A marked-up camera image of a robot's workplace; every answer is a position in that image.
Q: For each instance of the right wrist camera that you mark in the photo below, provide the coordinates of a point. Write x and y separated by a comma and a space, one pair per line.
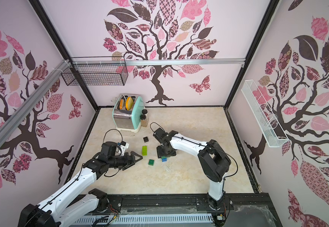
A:
161, 136

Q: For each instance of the lime green long lego brick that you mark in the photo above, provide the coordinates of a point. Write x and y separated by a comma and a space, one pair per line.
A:
144, 151

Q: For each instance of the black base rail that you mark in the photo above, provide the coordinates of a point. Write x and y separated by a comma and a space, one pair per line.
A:
199, 202

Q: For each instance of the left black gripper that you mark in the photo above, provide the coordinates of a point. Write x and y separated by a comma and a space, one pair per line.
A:
128, 163

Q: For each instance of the white wire shelf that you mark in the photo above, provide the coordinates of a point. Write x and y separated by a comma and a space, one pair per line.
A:
257, 98

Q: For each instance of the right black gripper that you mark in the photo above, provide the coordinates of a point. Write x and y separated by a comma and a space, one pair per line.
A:
166, 145

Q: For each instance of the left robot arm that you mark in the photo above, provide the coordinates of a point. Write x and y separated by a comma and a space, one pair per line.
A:
61, 210

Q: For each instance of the white cable duct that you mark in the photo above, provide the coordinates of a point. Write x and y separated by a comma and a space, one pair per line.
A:
144, 219

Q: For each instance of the black wire basket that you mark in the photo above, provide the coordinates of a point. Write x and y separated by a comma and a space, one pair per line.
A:
103, 71

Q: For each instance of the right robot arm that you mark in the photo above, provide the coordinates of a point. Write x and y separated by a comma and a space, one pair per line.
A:
214, 161

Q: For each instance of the aluminium rail wall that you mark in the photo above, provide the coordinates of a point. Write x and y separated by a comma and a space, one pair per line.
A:
15, 120
167, 62

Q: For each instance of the dark green square lego brick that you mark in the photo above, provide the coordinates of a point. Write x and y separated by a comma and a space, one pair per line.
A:
151, 162

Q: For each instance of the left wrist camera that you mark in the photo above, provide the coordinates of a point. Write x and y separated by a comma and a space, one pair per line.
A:
111, 149

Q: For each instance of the aluminium rail back wall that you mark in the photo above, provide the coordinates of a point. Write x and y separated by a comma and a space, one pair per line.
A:
167, 62

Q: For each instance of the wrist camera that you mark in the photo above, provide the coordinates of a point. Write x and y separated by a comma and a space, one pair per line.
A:
111, 149
161, 136

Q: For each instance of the mint green toaster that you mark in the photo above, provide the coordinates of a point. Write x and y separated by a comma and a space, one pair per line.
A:
127, 111

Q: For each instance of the aluminium rail left wall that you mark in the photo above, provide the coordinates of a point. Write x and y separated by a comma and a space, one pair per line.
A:
15, 120

